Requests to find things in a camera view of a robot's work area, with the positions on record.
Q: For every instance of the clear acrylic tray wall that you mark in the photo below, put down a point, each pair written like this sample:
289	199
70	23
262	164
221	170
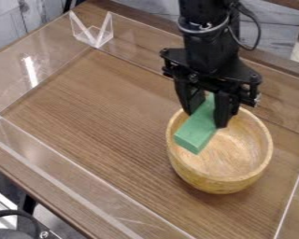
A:
80	197

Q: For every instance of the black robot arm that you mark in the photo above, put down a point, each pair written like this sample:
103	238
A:
213	10

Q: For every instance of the clear acrylic corner bracket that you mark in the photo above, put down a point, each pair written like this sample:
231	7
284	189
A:
94	36

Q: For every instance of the green rectangular block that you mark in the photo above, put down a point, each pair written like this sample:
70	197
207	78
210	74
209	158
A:
198	129

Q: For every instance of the black metal table leg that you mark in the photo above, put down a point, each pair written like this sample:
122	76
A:
27	203

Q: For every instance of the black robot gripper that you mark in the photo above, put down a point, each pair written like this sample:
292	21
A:
206	65

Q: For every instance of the brown wooden bowl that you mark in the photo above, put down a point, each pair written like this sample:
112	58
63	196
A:
234	159

